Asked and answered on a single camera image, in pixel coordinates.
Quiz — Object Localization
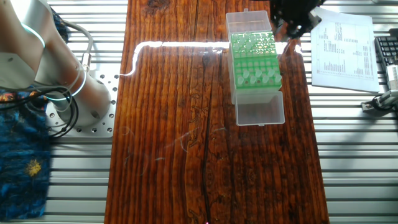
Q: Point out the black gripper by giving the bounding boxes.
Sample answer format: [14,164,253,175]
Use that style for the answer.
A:
[269,0,326,40]

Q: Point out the clear box with green rack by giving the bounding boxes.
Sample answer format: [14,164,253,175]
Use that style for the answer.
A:
[226,8,278,78]
[229,57,286,127]

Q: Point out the printed white paper sheet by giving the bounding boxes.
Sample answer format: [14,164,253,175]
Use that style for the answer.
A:
[310,6,381,93]

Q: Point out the black keyboard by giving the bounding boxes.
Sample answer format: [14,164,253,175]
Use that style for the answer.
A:
[374,35,398,68]

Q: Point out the brown wooden board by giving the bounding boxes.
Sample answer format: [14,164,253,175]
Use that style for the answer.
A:
[104,0,330,224]

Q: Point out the blue starry painted cloth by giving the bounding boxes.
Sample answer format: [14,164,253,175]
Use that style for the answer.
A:
[0,6,70,222]

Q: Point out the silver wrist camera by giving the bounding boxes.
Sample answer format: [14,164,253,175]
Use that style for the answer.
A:
[309,12,323,30]

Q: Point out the silver camera on stand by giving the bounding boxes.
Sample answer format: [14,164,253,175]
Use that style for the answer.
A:
[384,63,398,91]

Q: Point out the aluminium camera bracket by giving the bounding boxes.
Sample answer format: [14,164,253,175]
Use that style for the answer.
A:
[360,90,398,113]

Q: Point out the grey robot cable with connector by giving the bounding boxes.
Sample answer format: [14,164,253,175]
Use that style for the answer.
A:
[62,20,95,72]

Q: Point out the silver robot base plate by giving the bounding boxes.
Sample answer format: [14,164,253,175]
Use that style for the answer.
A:
[45,70,118,138]

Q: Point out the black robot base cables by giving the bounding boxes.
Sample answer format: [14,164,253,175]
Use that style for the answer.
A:
[0,86,80,138]

